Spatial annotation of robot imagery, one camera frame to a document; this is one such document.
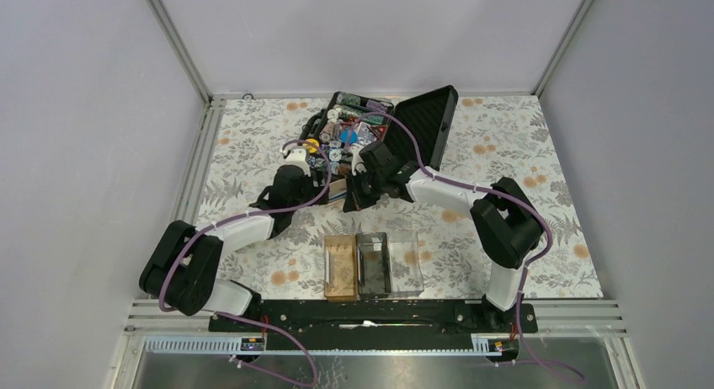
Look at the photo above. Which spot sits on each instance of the smoky black card holder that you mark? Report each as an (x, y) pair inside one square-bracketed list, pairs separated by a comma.
[(374, 281)]

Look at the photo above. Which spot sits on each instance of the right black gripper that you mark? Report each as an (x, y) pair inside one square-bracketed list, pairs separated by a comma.
[(355, 201)]

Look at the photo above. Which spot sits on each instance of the black poker chip case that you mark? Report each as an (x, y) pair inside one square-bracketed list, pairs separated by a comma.
[(415, 127)]

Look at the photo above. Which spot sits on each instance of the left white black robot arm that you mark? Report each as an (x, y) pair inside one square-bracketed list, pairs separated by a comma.
[(182, 271)]

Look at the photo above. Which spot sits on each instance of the clear transparent card holder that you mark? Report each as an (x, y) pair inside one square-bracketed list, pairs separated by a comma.
[(406, 278)]

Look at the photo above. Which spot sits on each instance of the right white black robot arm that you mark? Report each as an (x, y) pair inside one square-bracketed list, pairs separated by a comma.
[(507, 224)]

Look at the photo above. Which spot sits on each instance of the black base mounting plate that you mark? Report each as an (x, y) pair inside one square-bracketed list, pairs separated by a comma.
[(380, 325)]

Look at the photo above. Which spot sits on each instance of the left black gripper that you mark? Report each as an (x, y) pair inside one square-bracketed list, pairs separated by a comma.
[(313, 189)]

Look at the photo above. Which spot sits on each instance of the floral patterned table mat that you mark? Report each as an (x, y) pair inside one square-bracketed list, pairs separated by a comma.
[(490, 138)]

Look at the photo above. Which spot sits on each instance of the blue round poker chip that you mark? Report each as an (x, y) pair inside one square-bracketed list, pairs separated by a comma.
[(348, 137)]

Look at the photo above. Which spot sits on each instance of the yellow round poker chip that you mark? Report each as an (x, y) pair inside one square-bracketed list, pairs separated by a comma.
[(312, 145)]

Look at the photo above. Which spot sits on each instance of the amber transparent card holder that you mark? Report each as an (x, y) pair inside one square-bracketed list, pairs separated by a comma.
[(341, 277)]

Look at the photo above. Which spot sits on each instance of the blue playing card deck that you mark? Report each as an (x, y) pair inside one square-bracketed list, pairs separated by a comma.
[(364, 135)]

